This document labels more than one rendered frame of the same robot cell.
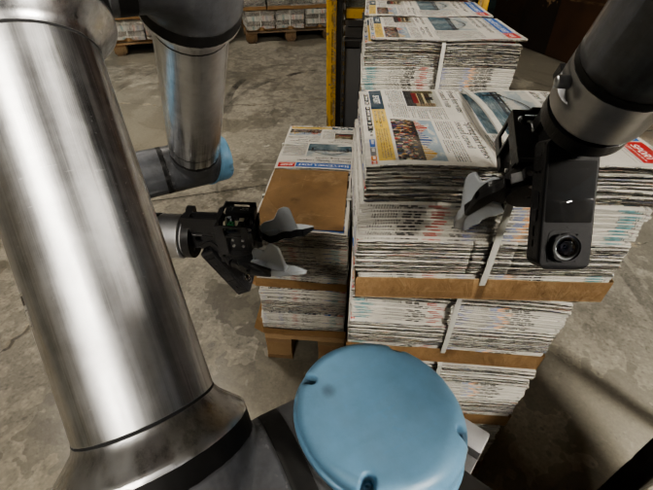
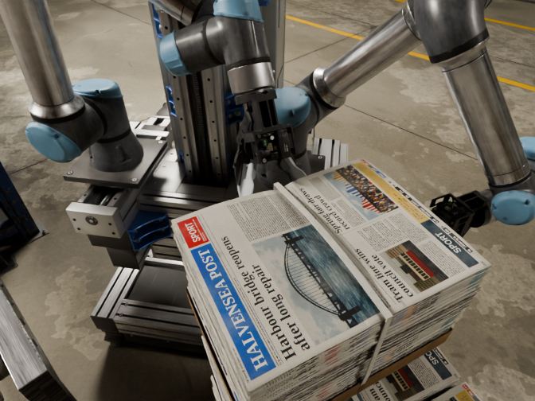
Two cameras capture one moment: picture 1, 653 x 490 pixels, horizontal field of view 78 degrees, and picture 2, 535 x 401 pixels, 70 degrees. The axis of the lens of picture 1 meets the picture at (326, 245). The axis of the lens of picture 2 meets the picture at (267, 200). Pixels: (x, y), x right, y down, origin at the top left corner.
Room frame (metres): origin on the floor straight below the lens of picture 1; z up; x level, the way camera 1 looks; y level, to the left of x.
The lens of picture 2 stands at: (0.86, -0.49, 1.47)
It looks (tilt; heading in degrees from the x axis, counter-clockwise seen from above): 41 degrees down; 151
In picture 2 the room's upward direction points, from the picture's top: straight up
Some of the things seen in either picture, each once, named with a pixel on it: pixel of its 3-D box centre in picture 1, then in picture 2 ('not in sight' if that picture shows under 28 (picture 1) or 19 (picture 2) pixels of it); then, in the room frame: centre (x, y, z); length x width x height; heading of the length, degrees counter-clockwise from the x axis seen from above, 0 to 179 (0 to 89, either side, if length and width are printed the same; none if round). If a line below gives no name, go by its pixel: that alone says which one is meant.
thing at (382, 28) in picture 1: (439, 27); not in sight; (1.19, -0.30, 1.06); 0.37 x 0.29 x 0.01; 86
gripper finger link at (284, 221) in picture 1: (286, 222); not in sight; (0.57, 0.07, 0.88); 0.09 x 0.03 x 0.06; 112
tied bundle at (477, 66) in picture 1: (428, 75); not in sight; (1.18, -0.28, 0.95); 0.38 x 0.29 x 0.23; 86
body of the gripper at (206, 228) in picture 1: (223, 234); (456, 216); (0.53, 0.17, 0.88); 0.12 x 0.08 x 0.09; 86
